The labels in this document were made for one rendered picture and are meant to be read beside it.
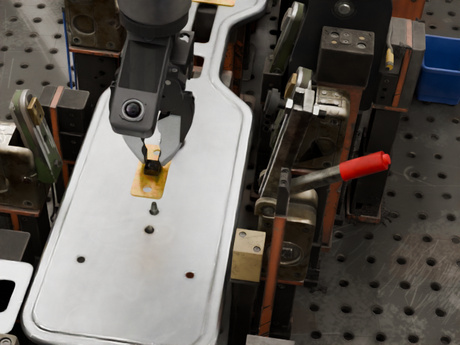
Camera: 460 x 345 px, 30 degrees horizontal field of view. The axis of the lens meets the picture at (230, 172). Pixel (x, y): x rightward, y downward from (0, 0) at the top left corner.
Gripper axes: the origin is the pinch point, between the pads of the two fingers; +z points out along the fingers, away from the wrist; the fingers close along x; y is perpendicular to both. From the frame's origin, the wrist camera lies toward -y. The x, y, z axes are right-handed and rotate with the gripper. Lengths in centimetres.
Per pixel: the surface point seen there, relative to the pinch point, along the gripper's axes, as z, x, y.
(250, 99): 38, -8, 57
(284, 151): -5.9, -15.1, -1.9
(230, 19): 8.1, -4.2, 41.0
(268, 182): -0.7, -13.8, -1.8
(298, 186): 0.4, -17.3, -0.8
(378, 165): -5.0, -25.6, -1.1
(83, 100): 9.8, 13.9, 19.7
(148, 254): 9.3, -0.8, -6.6
